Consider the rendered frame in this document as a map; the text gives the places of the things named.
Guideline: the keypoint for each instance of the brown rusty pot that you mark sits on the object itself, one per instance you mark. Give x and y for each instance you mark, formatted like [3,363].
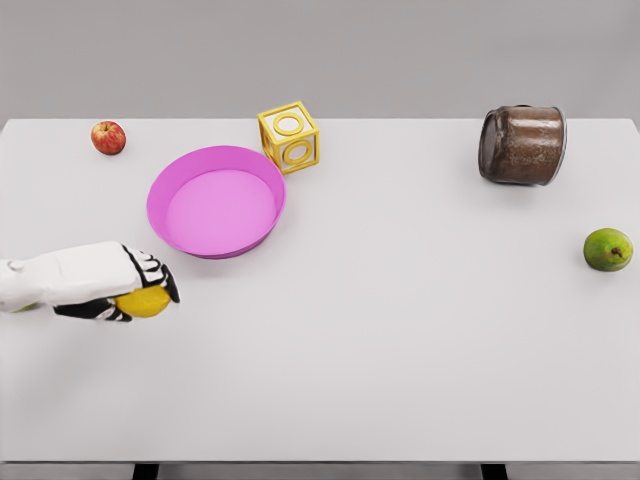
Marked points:
[525,145]

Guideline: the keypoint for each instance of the green pear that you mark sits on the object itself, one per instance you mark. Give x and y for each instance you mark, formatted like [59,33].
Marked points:
[606,250]

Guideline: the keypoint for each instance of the pink round plate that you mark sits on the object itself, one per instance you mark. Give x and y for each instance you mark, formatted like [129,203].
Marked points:
[220,210]

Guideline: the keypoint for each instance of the yellow letter block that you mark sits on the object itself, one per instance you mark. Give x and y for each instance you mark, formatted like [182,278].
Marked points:
[292,140]

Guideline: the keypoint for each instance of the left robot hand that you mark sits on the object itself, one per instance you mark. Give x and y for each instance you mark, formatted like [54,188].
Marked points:
[95,272]

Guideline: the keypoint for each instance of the red apple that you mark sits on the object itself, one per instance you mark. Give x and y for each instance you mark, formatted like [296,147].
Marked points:
[108,137]

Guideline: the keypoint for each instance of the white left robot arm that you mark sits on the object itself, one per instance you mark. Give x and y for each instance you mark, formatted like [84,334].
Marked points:
[20,282]

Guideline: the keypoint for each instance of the yellow lemon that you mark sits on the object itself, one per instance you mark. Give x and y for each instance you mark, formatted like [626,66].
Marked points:
[145,301]

